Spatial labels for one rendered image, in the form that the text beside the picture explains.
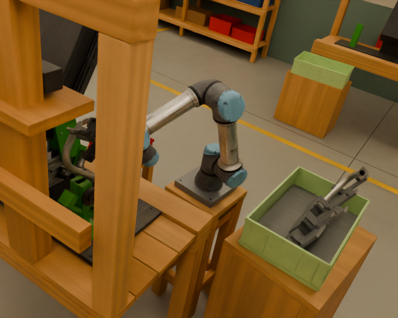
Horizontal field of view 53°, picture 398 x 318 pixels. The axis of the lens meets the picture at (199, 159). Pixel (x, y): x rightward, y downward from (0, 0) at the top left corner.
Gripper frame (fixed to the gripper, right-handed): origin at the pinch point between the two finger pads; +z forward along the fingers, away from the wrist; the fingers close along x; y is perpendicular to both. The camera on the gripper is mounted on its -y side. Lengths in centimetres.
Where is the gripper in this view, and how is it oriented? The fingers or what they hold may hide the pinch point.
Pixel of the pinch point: (74, 135)
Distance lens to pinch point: 169.0
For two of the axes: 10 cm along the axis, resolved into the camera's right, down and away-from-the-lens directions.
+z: -8.5, -1.3, 5.0
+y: 3.0, -9.2, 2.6
